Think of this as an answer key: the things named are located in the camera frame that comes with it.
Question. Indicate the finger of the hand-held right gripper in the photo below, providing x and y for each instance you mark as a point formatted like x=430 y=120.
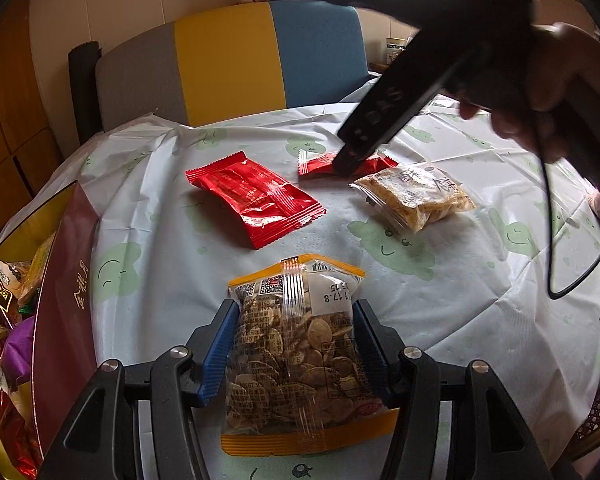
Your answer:
x=352 y=157

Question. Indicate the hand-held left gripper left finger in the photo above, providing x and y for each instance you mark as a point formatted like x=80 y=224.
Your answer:
x=215 y=355

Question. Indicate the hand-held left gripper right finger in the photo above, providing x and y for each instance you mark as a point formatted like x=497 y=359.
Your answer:
x=367 y=345

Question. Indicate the small red snack packet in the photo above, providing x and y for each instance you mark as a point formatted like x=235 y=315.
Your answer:
x=315 y=166

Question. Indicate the clear orange seed packet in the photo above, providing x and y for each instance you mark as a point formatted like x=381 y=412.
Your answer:
x=290 y=360

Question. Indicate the gold tin box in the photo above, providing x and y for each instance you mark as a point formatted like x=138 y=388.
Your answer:
x=60 y=335

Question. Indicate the purple snack packet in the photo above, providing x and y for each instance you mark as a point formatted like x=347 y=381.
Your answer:
x=20 y=355

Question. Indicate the person's right hand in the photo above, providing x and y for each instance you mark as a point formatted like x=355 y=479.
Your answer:
x=570 y=65

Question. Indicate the patterned box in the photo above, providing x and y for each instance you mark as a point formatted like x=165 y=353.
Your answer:
x=395 y=50

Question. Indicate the clear crispy snack packet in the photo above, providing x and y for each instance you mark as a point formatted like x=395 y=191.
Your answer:
x=420 y=197

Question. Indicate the white plastic tablecloth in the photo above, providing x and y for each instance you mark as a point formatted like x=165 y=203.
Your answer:
x=455 y=310

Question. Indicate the large red snack packet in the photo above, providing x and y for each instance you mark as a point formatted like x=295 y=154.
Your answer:
x=255 y=195

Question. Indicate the grey yellow blue chair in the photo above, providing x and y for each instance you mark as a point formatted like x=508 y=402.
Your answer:
x=230 y=60

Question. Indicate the yellow snack packet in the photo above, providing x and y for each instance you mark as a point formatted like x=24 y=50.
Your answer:
x=37 y=270

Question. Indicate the crinkled red snack packet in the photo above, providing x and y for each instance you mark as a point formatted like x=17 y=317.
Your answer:
x=15 y=435

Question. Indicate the black rolled mat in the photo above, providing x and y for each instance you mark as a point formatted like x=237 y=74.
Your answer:
x=82 y=90

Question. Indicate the wooden cabinet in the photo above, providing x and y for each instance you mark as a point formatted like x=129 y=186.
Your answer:
x=10 y=110

